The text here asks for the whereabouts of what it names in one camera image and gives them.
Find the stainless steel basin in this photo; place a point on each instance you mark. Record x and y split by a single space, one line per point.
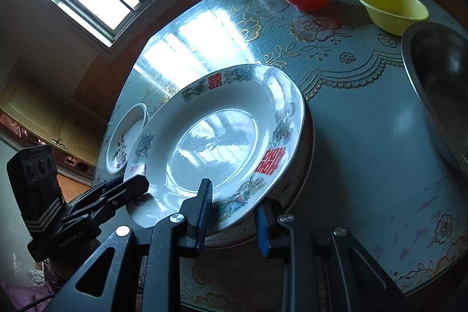
438 78

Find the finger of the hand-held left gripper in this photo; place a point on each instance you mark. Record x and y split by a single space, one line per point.
120 187
95 209

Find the small floral white plate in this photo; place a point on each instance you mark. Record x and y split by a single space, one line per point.
126 140

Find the wooden cupboard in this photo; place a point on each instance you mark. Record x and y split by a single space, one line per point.
47 114

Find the purple cloth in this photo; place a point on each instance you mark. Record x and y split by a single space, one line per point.
25 292

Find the large floral white plate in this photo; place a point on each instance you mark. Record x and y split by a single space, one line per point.
219 147

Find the lace floral tablecloth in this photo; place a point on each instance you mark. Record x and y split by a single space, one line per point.
365 136

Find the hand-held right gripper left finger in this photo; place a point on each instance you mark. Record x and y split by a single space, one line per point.
204 204

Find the floral plate with dark rim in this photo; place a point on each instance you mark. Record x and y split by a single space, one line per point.
292 187

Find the yellow plastic bowl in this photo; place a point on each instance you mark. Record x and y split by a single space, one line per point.
393 10

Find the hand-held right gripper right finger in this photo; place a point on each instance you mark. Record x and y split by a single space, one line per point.
262 226

